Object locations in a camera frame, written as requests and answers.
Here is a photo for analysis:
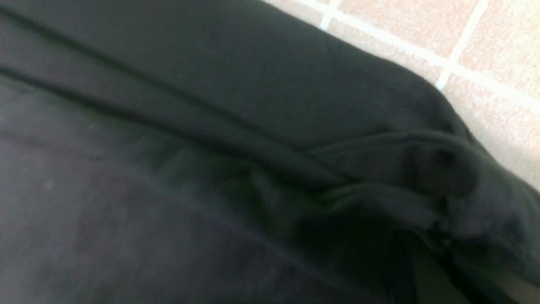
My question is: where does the dark gray long-sleeve shirt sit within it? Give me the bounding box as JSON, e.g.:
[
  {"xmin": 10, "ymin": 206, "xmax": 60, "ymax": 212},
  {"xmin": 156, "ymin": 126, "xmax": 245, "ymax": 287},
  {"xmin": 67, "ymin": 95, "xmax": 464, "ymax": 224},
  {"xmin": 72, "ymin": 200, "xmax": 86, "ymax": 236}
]
[{"xmin": 1, "ymin": 0, "xmax": 539, "ymax": 304}]

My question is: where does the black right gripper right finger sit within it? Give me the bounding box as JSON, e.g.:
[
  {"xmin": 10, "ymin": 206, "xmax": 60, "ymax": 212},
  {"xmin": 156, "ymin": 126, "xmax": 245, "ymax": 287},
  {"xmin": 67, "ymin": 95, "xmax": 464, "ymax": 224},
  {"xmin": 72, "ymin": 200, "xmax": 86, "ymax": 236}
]
[{"xmin": 477, "ymin": 262, "xmax": 540, "ymax": 304}]

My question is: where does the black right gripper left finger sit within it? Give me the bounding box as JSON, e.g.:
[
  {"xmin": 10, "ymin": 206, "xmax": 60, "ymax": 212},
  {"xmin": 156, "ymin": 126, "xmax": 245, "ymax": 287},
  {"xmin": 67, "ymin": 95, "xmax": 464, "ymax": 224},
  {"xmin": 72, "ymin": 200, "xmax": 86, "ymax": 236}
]
[{"xmin": 406, "ymin": 236, "xmax": 471, "ymax": 304}]

